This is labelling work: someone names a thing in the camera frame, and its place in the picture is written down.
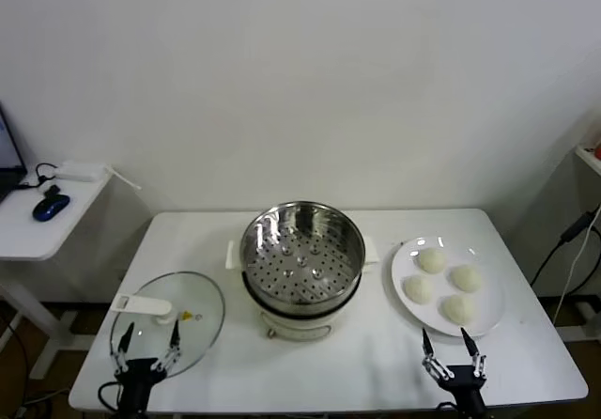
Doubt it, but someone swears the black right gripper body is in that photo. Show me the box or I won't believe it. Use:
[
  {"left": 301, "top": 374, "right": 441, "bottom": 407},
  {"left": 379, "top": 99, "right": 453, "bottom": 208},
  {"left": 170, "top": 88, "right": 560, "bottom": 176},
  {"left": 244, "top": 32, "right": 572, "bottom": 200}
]
[{"left": 439, "top": 365, "right": 489, "bottom": 419}]

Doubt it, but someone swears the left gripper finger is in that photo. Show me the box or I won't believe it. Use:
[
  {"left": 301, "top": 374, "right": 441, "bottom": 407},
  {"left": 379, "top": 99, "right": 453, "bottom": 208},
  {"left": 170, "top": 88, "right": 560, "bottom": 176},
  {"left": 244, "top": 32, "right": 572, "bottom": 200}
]
[
  {"left": 110, "top": 320, "right": 136, "bottom": 374},
  {"left": 154, "top": 318, "right": 183, "bottom": 374}
]

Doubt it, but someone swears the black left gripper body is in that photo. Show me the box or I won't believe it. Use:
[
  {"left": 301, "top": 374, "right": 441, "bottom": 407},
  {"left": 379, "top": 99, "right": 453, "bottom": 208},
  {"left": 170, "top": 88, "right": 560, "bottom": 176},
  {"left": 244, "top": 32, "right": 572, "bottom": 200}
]
[{"left": 115, "top": 356, "right": 159, "bottom": 419}]

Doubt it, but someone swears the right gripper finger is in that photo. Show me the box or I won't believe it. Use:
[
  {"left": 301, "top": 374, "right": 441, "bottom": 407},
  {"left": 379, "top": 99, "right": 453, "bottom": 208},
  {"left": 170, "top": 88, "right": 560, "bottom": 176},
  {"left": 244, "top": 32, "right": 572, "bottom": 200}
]
[
  {"left": 421, "top": 327, "right": 450, "bottom": 382},
  {"left": 459, "top": 327, "right": 488, "bottom": 380}
]

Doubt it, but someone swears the white steamed baozi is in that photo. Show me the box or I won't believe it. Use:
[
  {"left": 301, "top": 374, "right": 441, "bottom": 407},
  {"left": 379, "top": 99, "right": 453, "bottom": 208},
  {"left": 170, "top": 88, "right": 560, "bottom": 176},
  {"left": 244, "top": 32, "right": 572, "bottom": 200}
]
[
  {"left": 417, "top": 248, "right": 447, "bottom": 274},
  {"left": 440, "top": 294, "right": 478, "bottom": 324},
  {"left": 403, "top": 275, "right": 434, "bottom": 305},
  {"left": 450, "top": 264, "right": 484, "bottom": 293}
]

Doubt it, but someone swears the stainless steel steamer basket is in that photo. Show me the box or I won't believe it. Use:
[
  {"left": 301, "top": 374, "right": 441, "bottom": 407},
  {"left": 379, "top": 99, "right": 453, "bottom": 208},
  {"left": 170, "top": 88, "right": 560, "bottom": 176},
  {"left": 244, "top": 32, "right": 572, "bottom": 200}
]
[{"left": 226, "top": 200, "right": 379, "bottom": 308}]

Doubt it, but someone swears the white oval plate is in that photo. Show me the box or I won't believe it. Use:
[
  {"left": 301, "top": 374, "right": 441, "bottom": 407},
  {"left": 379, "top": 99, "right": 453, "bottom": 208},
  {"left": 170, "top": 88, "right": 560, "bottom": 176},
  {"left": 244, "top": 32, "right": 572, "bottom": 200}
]
[{"left": 390, "top": 236, "right": 504, "bottom": 338}]

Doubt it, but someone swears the cream electric cooker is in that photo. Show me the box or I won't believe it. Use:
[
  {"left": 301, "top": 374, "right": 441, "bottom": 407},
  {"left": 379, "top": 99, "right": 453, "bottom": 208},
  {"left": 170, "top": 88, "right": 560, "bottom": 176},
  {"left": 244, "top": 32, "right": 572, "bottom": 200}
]
[{"left": 243, "top": 268, "right": 362, "bottom": 341}]

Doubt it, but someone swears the white side table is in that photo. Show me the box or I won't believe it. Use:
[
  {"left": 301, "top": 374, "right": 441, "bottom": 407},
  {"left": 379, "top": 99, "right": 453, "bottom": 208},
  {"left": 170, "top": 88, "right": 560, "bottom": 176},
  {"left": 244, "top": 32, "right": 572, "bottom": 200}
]
[{"left": 0, "top": 169, "right": 114, "bottom": 380}]

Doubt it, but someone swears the blue computer mouse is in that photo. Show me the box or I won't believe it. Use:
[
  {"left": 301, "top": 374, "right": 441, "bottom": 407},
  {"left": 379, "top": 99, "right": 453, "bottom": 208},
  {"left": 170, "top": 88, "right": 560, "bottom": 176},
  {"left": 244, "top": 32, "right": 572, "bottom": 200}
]
[{"left": 31, "top": 193, "right": 71, "bottom": 222}]

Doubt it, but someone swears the white rectangular box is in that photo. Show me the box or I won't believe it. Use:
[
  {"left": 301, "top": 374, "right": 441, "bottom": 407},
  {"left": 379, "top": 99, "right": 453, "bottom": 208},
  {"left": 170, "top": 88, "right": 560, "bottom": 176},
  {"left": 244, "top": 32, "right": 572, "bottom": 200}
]
[{"left": 54, "top": 159, "right": 102, "bottom": 184}]

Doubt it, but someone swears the black laptop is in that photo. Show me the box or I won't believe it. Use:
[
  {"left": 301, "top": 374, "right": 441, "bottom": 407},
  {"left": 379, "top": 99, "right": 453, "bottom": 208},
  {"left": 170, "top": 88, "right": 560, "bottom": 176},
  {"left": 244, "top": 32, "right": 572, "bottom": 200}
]
[{"left": 0, "top": 101, "right": 28, "bottom": 204}]

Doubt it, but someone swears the white shelf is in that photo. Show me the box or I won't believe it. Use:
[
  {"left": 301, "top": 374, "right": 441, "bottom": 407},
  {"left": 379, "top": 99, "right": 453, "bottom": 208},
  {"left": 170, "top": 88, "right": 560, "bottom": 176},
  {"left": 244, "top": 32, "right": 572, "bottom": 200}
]
[{"left": 575, "top": 145, "right": 601, "bottom": 176}]

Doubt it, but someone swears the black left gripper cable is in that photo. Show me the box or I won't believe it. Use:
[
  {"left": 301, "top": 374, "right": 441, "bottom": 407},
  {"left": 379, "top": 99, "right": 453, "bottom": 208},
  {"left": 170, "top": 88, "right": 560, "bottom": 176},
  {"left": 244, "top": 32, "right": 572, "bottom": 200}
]
[{"left": 97, "top": 380, "right": 124, "bottom": 413}]

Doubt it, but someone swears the glass lid with white handle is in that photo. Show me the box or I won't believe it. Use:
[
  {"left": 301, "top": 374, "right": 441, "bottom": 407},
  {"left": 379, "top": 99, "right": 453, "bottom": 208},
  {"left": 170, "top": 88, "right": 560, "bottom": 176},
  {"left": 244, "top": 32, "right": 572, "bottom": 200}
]
[{"left": 109, "top": 271, "right": 226, "bottom": 377}]

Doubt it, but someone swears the black floor cable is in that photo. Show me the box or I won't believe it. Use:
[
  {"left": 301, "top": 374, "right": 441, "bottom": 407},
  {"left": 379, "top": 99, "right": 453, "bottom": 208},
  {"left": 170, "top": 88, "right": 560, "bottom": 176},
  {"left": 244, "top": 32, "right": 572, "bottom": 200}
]
[{"left": 0, "top": 315, "right": 30, "bottom": 392}]

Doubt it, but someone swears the white hanging cable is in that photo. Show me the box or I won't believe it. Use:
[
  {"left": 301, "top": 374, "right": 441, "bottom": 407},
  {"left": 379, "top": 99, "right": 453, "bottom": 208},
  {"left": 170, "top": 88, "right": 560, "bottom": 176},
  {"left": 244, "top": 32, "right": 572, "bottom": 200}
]
[{"left": 553, "top": 221, "right": 601, "bottom": 326}]

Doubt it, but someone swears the black power cable with adapter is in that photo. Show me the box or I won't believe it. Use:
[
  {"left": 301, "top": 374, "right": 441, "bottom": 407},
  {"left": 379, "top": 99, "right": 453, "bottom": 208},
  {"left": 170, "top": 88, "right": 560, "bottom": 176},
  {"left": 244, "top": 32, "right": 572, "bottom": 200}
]
[{"left": 530, "top": 205, "right": 601, "bottom": 287}]

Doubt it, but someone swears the thin black cable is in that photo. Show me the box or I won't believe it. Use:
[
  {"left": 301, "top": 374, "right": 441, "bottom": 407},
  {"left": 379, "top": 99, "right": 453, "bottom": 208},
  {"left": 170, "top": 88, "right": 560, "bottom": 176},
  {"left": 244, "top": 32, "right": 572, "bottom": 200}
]
[{"left": 18, "top": 163, "right": 61, "bottom": 199}]

